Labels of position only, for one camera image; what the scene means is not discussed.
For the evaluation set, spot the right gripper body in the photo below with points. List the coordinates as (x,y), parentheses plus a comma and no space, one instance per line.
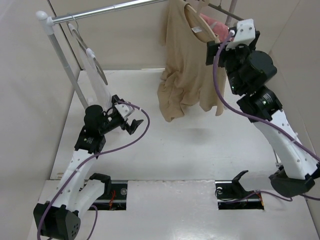
(236,57)

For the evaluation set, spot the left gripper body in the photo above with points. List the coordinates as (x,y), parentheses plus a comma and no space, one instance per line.
(112,121)

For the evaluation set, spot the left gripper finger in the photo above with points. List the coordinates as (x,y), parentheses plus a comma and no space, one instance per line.
(134,125)
(116,99)

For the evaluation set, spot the beige t shirt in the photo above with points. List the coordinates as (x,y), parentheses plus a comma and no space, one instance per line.
(186,80)

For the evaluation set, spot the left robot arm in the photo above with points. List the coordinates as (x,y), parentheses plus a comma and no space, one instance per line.
(60,216)

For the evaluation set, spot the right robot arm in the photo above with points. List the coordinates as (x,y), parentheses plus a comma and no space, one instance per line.
(248,70)

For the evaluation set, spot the grey hanger right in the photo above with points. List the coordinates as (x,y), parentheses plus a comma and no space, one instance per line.
(229,13)

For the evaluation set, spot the grey hanger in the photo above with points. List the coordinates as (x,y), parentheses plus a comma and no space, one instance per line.
(229,13)
(87,55)

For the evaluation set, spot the grey hanger left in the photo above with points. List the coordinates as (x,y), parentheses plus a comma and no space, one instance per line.
(87,55)

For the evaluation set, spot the white garment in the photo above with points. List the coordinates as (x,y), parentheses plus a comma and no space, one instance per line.
(102,94)

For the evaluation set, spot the pink patterned garment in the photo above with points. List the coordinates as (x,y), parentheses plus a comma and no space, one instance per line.
(220,29)

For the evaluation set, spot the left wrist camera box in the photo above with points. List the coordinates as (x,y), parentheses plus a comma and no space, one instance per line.
(124,110)

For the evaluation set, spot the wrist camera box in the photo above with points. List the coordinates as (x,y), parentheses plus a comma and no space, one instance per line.
(243,33)
(124,110)

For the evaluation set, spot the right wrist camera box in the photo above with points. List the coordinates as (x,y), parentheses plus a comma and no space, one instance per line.
(243,33)

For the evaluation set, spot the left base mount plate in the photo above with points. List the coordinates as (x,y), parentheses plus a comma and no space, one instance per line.
(116,200)

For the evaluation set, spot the base mount plate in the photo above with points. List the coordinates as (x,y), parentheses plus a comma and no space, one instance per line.
(232,196)
(116,200)

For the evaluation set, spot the aluminium rail right side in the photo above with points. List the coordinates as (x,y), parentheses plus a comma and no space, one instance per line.
(277,160)

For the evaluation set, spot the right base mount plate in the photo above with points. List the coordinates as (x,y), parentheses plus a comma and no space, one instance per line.
(232,196)

